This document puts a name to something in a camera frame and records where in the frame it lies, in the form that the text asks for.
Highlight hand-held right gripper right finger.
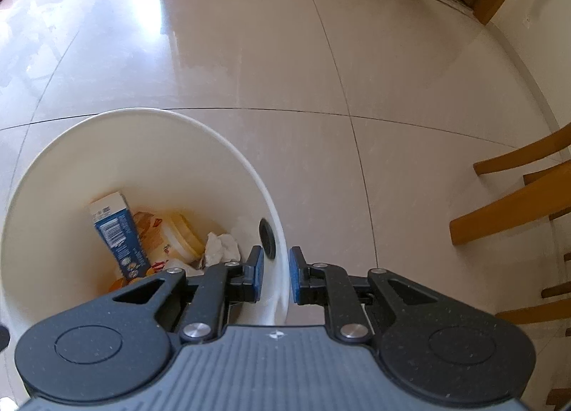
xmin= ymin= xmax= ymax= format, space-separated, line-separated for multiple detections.
xmin=289 ymin=246 xmax=440 ymax=343

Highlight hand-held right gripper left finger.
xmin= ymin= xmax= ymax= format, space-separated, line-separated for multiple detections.
xmin=111 ymin=245 xmax=265 ymax=343

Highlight paper ball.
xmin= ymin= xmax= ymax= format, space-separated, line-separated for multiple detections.
xmin=204 ymin=233 xmax=242 ymax=267

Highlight yellow plastic cup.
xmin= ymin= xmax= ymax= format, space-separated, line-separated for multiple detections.
xmin=165 ymin=212 xmax=207 ymax=260

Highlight yellow instant noodle cup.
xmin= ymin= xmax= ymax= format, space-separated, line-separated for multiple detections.
xmin=133 ymin=210 xmax=175 ymax=260

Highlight orange fruit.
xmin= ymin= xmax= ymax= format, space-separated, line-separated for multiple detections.
xmin=108 ymin=276 xmax=139 ymax=295

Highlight blue drink carton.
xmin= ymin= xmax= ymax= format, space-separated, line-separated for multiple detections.
xmin=89 ymin=191 xmax=151 ymax=280

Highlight white plastic waste bin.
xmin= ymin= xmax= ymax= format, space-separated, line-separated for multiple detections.
xmin=0 ymin=108 xmax=288 ymax=396

